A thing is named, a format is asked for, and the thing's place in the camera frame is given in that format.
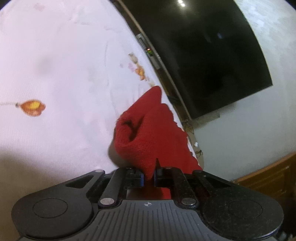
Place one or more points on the red knitted garment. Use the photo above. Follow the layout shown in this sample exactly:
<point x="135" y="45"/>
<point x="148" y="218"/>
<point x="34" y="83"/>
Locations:
<point x="147" y="137"/>

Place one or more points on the silver set-top box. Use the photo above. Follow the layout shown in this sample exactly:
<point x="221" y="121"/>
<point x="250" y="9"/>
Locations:
<point x="149" y="52"/>

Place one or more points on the wooden tv stand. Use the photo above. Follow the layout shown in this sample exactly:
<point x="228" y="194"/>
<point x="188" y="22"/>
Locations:
<point x="176" y="101"/>

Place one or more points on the white floral bed sheet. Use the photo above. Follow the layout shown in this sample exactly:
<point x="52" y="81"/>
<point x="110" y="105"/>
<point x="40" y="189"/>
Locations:
<point x="69" y="69"/>

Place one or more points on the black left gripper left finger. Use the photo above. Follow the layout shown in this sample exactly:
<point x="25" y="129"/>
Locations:
<point x="116" y="190"/>

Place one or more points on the large black television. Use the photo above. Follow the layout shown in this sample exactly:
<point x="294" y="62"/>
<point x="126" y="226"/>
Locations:
<point x="207" y="48"/>

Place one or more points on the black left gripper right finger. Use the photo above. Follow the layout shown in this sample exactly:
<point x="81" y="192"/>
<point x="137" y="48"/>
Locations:
<point x="174" y="180"/>

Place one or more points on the brown wooden door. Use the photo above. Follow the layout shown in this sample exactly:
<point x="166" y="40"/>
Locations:
<point x="276" y="180"/>

